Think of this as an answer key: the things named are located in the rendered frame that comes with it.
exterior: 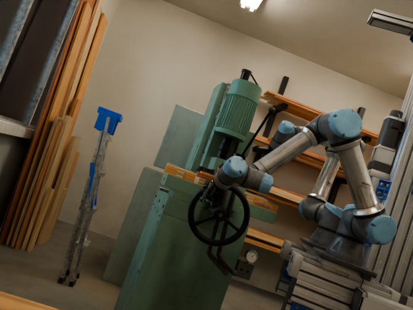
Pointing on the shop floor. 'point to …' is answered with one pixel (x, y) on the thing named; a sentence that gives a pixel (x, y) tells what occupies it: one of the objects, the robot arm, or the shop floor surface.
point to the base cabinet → (175, 268)
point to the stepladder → (90, 194)
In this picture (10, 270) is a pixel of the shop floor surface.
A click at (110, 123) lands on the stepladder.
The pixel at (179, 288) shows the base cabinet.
